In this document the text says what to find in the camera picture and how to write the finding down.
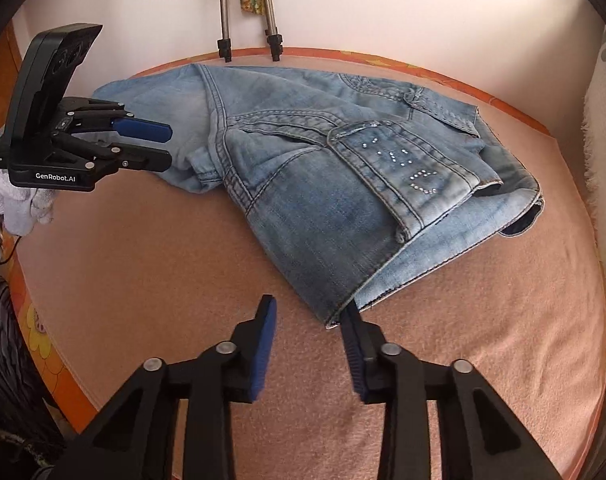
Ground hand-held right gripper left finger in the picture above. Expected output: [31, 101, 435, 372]
[65, 294, 279, 480]

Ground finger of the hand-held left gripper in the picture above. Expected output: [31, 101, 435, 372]
[53, 130, 174, 174]
[58, 96, 174, 144]

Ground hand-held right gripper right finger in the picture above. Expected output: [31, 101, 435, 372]
[340, 304, 549, 480]

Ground light blue denim pants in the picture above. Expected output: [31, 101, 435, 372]
[90, 62, 546, 331]

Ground person's left hand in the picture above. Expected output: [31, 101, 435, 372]
[0, 166, 58, 237]

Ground dark ribbed cloth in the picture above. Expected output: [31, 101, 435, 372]
[0, 267, 68, 480]

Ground orange floral bed sheet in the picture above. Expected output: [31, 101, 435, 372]
[13, 47, 551, 433]

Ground white fringed cloth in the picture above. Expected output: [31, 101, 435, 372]
[580, 25, 606, 241]

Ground black cable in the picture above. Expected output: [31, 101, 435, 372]
[0, 220, 24, 267]

